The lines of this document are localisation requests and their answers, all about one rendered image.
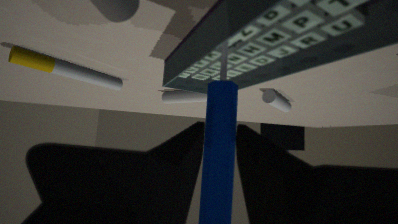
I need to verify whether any blue stylus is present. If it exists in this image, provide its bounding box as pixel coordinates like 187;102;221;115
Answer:
199;59;238;224

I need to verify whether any keyboard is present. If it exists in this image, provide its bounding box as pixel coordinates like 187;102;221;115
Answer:
162;0;398;95

